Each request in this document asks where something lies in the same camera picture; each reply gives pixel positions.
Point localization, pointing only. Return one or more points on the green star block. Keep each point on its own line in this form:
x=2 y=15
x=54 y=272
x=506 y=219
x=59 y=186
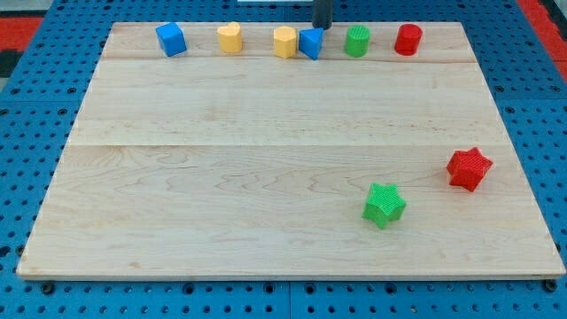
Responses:
x=384 y=204

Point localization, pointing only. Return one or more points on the yellow heart block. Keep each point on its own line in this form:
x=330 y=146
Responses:
x=230 y=37

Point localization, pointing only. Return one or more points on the blue cube block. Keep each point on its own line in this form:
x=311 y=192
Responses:
x=171 y=39

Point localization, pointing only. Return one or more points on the red star block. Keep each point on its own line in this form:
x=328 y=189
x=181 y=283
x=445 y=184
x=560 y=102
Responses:
x=467 y=168

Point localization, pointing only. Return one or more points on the wooden board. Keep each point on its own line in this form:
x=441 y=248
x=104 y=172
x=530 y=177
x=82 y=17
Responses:
x=210 y=166

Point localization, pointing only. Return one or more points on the blue triangle block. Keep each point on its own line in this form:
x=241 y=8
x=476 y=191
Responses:
x=310 y=42

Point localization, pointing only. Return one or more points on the yellow pentagon block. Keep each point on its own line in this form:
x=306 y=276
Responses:
x=285 y=42

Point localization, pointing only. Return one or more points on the green cylinder block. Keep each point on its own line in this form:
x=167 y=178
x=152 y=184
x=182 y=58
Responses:
x=357 y=41

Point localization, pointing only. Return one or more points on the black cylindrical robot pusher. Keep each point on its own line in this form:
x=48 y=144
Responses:
x=322 y=14

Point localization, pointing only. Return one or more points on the red cylinder block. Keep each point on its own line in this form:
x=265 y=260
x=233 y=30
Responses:
x=408 y=39

